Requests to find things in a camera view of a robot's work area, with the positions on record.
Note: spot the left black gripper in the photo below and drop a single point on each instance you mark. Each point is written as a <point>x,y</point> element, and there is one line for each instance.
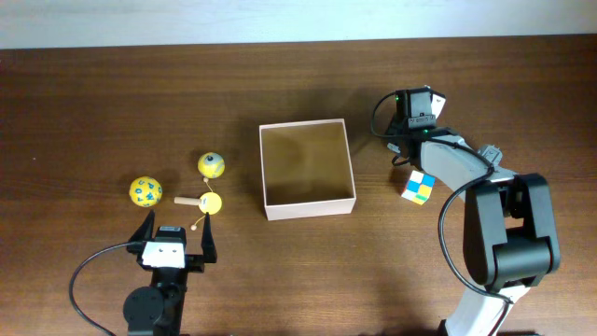
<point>197,261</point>

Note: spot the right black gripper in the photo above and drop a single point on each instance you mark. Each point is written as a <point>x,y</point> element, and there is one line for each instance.
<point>421,121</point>

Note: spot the yellow grey dump truck toy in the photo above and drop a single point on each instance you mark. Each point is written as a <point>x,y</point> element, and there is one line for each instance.
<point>394,133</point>

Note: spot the small colourful puzzle cube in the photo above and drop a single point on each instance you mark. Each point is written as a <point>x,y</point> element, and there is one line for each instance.
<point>418,188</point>

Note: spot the yellow grey mixer truck toy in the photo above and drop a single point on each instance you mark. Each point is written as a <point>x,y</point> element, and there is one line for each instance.
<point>491,155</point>

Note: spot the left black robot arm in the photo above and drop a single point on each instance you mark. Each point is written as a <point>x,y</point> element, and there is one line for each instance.
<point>157,309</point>

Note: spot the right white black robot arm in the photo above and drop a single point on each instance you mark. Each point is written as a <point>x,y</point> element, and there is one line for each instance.
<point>510,241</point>

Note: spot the yellow wooden paddle drum toy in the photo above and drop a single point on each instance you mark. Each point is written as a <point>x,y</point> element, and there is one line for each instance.
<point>209,203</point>

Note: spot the yellow ball with blue letters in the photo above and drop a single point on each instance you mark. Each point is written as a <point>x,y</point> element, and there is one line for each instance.
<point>145,191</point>

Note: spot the pink cardboard box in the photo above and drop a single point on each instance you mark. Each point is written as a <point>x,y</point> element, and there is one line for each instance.
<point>306,169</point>

